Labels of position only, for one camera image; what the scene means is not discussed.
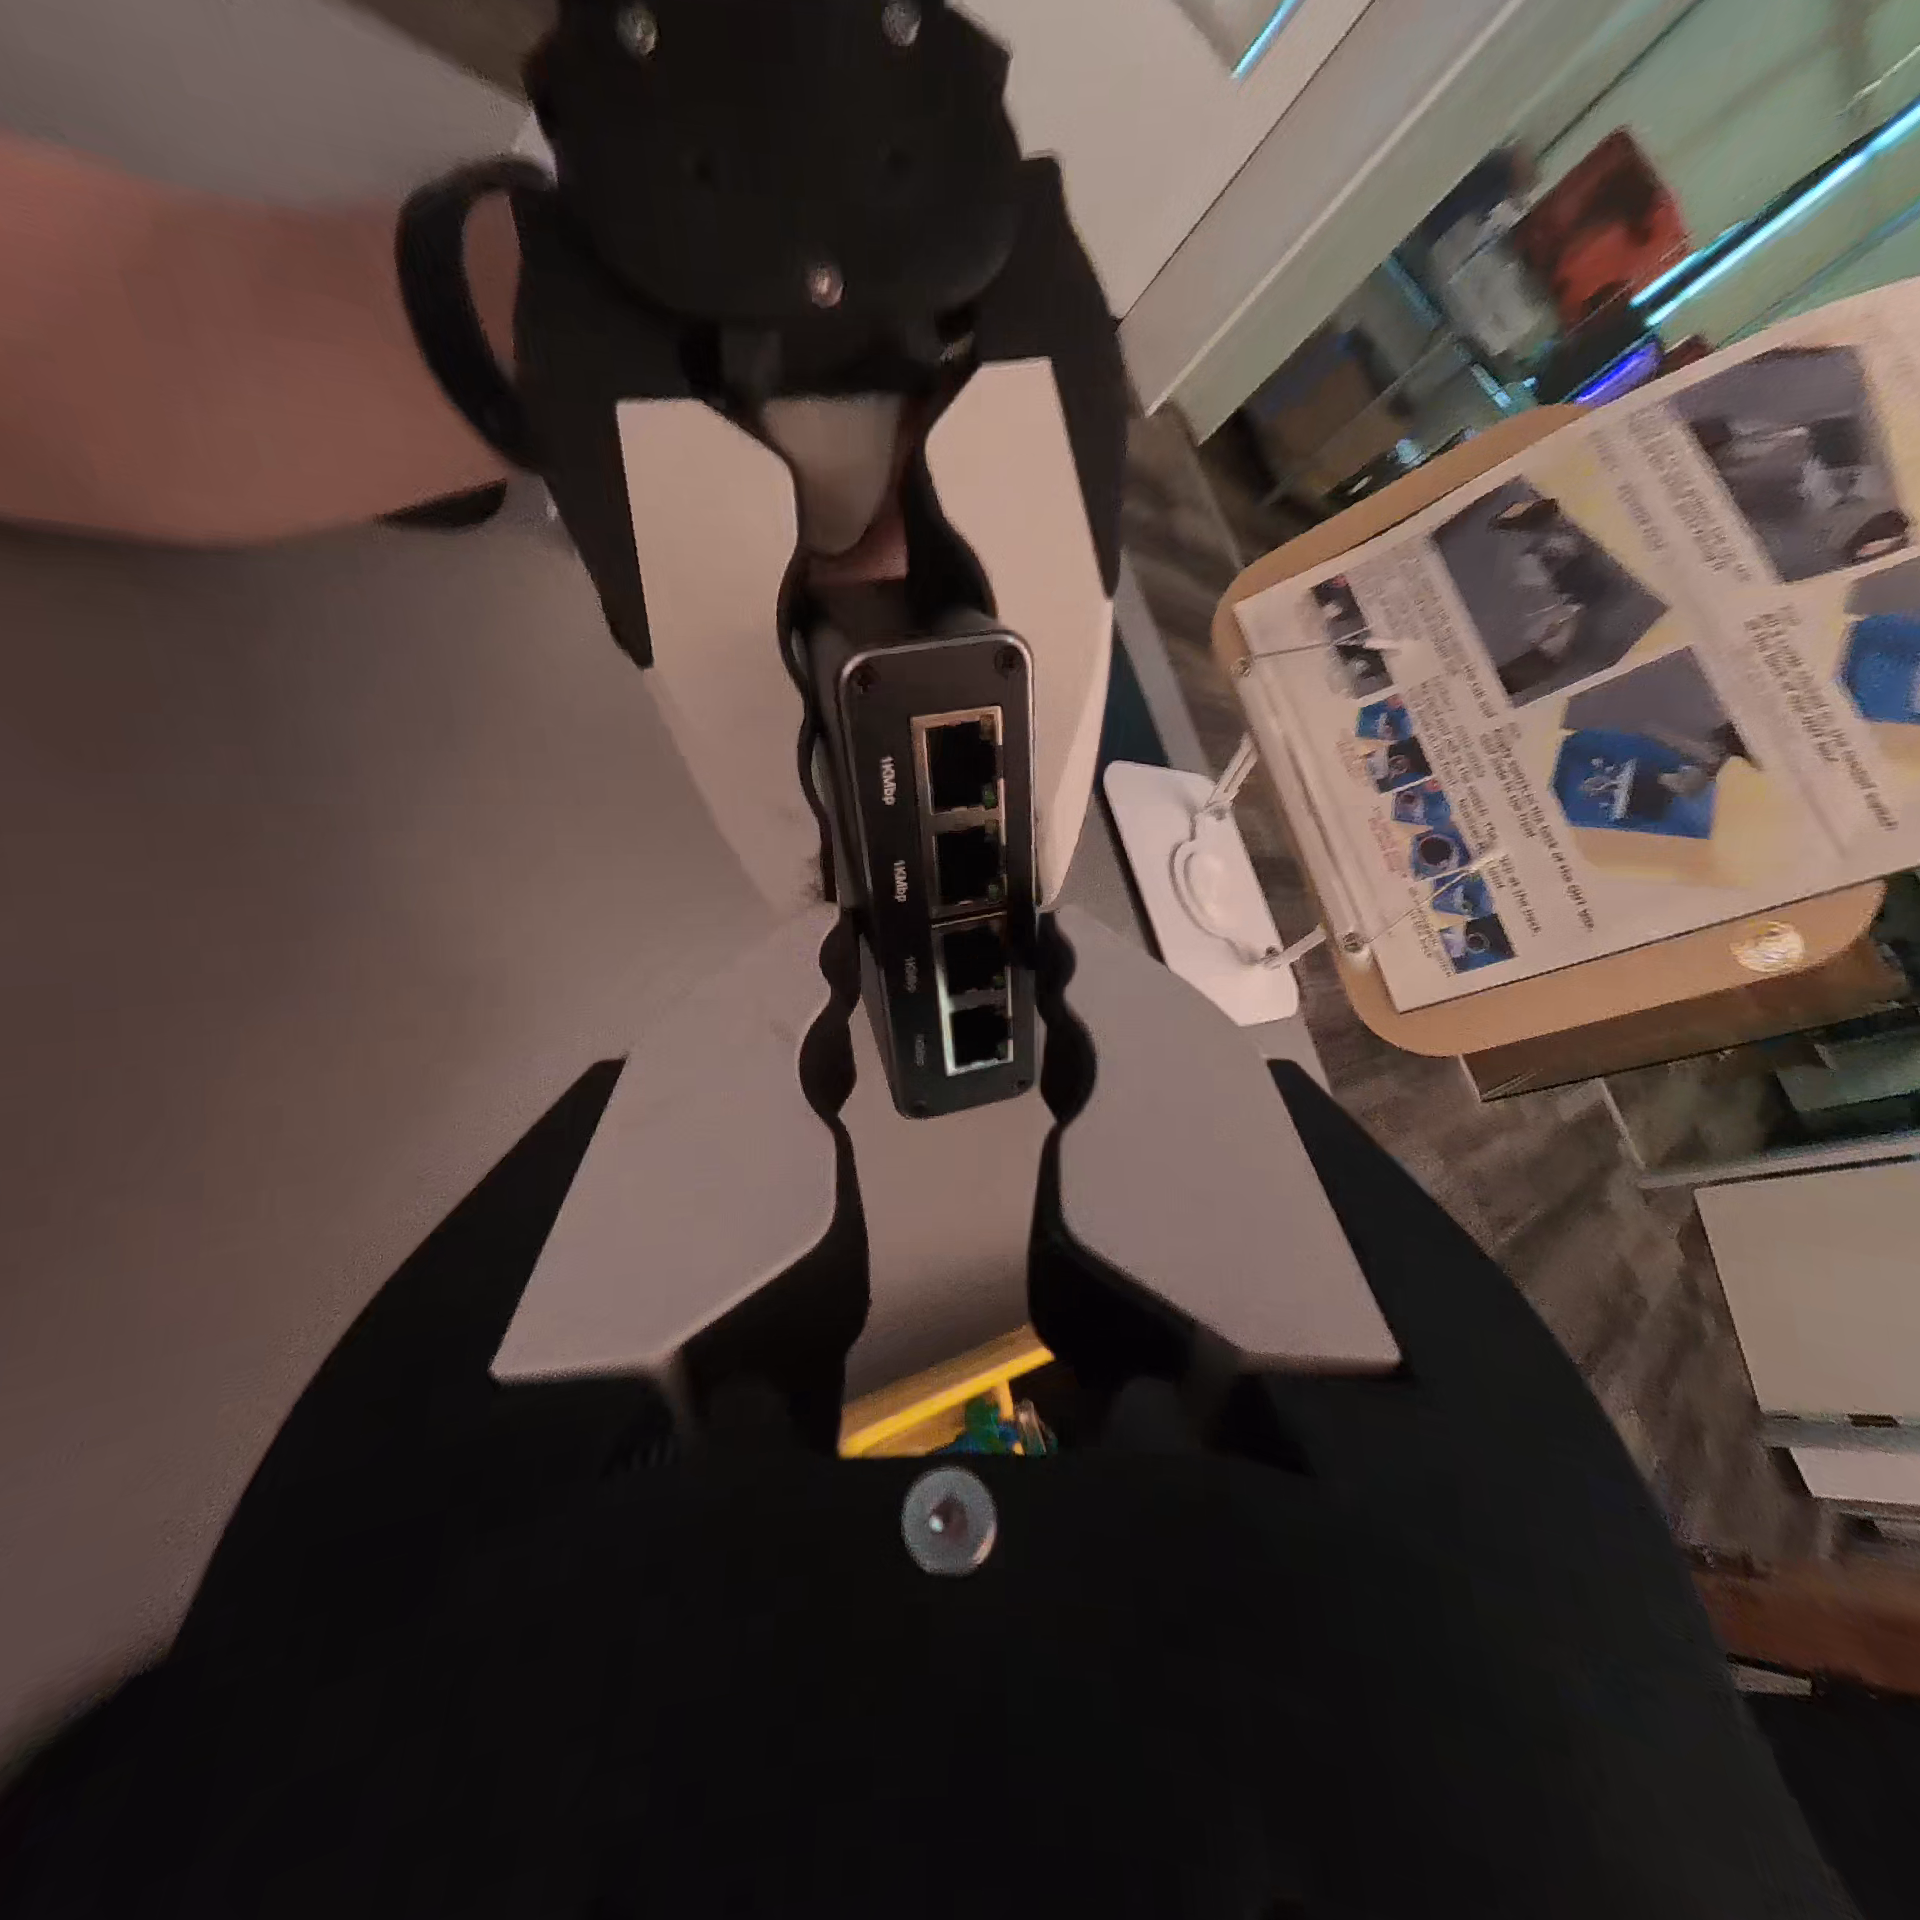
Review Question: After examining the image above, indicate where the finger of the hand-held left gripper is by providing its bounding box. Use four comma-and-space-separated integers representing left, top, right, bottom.
908, 352, 1121, 916
615, 392, 842, 910

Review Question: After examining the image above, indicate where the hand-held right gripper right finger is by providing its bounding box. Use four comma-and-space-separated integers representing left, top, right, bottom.
1027, 911, 1404, 1382

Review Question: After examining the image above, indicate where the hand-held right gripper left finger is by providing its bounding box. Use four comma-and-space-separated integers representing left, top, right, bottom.
489, 907, 875, 1390

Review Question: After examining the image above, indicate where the black ethernet switch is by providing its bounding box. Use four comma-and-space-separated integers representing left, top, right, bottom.
807, 592, 1044, 1125

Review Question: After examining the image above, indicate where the yellow plastic bin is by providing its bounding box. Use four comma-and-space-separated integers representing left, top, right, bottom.
840, 1338, 1058, 1461

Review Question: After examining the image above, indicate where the person's left hand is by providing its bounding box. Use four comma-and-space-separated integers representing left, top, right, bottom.
0, 127, 528, 544

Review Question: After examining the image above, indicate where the white sheet stand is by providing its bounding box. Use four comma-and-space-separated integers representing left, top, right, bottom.
1101, 736, 1328, 1026

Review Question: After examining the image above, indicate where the instruction sheet on wooden board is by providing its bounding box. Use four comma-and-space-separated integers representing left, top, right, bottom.
1211, 285, 1920, 1059

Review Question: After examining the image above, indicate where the red box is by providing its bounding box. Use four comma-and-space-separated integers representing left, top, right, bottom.
1516, 133, 1697, 325

